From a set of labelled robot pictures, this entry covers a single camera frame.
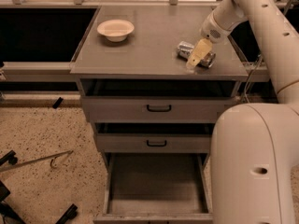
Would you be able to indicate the grey drawer cabinet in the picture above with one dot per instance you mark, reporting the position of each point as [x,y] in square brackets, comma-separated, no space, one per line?
[149,52]

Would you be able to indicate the white paper bowl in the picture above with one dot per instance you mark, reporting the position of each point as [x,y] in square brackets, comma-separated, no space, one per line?
[115,30]

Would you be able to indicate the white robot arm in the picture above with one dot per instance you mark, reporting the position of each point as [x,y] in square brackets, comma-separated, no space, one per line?
[255,146]

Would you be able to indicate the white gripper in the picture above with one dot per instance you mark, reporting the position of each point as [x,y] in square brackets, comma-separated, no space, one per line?
[211,32]

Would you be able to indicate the silver redbull can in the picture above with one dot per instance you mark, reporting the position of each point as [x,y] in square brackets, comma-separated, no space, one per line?
[184,50]

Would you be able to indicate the middle grey drawer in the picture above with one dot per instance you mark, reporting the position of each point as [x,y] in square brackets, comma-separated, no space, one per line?
[154,137]

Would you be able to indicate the metal rod with hook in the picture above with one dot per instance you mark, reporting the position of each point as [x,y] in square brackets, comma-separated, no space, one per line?
[50,157]

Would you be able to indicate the grey horizontal rail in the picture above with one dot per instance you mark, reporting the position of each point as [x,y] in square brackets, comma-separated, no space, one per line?
[37,72]

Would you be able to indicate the small black floor bracket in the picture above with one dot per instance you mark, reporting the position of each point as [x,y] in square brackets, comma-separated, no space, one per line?
[57,103]

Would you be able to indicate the bottom grey drawer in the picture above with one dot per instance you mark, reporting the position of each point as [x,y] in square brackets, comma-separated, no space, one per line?
[156,188]

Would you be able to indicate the top grey drawer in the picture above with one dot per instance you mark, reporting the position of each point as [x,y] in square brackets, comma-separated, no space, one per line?
[153,100]

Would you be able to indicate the grey drawer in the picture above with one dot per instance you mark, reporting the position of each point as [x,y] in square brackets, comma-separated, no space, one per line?
[156,188]
[153,100]
[154,137]

